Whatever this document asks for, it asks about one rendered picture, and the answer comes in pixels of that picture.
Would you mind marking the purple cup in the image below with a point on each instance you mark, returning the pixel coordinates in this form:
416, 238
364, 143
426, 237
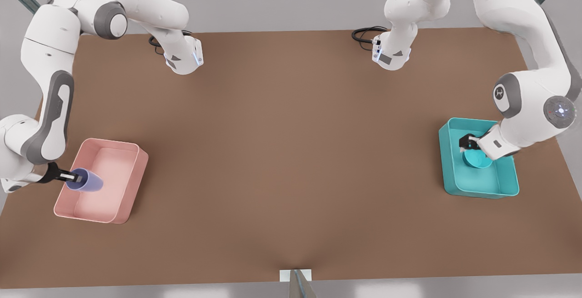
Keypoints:
86, 180

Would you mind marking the teal bowl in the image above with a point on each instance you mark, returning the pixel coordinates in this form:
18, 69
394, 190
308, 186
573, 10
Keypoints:
477, 160

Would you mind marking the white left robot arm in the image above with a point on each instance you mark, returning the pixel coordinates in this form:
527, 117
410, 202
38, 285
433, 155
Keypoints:
532, 84

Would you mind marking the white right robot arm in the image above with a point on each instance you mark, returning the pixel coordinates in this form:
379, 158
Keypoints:
50, 61

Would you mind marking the pink box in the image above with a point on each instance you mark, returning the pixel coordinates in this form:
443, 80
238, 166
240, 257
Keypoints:
104, 179

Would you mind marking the teal box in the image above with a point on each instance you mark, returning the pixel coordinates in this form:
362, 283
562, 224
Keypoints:
477, 182

